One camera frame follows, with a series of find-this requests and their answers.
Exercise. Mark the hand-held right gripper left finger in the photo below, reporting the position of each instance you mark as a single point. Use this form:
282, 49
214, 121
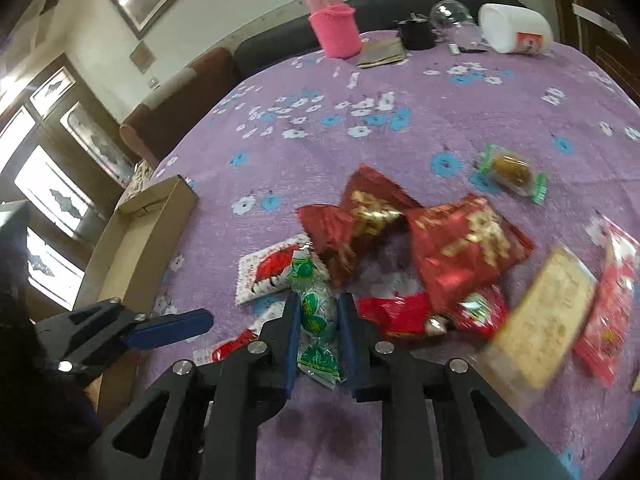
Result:
291, 340

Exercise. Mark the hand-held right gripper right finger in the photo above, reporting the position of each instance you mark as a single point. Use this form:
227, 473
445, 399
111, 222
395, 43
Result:
348, 345

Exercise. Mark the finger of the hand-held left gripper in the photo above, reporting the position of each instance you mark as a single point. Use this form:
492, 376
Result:
170, 329

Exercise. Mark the green white candy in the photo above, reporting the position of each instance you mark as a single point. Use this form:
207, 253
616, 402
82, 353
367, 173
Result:
316, 305

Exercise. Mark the long red white packet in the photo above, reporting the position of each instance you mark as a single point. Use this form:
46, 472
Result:
235, 345

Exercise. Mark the small red snack packet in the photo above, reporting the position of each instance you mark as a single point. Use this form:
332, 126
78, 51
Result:
400, 312

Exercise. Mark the white red snack packet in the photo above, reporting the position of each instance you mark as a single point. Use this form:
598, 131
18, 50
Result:
265, 272

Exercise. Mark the cardboard box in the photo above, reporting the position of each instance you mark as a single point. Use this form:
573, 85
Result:
130, 250

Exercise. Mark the dark red foil packet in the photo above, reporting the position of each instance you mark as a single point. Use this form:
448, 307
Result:
345, 225

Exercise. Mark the red gold-print snack packet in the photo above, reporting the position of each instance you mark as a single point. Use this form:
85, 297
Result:
460, 245

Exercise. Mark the beige cracker packet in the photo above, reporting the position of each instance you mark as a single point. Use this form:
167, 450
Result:
545, 315

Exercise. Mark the green-wrapped brown candy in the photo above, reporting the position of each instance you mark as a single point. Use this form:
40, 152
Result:
510, 170

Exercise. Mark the clear red-print snack packet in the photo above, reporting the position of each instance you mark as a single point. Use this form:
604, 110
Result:
607, 320

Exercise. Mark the wooden framed windows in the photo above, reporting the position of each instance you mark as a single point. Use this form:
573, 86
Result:
55, 160

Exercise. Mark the brown armchair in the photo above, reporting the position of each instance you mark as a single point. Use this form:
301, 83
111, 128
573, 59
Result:
175, 110

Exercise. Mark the purple floral tablecloth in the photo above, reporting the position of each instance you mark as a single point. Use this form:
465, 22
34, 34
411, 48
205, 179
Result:
450, 110

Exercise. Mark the brown wallet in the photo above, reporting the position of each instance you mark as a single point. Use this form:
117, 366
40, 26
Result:
382, 54

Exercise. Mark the dark sofa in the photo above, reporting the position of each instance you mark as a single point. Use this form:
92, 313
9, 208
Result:
280, 45

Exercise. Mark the pink knit-sleeved bottle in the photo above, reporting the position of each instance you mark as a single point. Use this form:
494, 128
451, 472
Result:
334, 30

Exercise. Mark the black cup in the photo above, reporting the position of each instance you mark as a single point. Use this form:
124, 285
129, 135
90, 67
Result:
417, 35

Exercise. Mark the small black flat item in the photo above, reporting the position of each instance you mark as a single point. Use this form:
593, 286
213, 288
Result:
472, 50

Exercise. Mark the clear glass jar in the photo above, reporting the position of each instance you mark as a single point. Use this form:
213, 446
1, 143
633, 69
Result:
452, 20

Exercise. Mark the white plastic container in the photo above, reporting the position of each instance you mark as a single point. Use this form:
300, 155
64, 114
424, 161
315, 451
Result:
510, 27

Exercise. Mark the wall switch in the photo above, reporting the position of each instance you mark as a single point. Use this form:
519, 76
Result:
154, 83

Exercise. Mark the small wall frame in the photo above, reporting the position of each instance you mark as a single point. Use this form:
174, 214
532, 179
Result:
142, 56

